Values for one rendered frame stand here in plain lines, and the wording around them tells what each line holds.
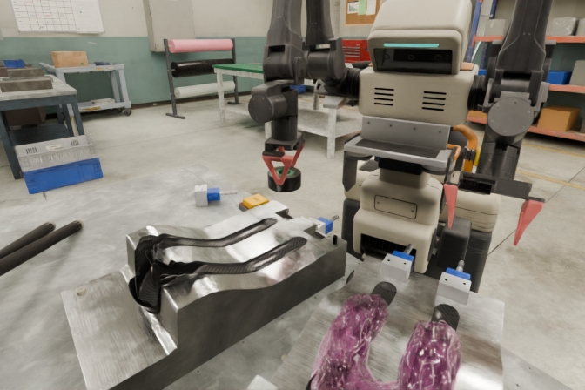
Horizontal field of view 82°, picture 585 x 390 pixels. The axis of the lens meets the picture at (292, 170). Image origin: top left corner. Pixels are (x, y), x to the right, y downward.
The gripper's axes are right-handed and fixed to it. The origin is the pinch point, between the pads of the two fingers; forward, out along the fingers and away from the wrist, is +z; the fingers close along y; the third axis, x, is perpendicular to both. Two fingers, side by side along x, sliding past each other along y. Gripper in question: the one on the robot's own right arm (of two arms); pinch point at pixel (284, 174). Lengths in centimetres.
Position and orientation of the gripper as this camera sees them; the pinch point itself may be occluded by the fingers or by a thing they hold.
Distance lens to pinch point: 79.6
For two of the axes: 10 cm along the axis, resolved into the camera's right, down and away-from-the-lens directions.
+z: -0.1, 9.3, 3.7
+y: -2.6, 3.5, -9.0
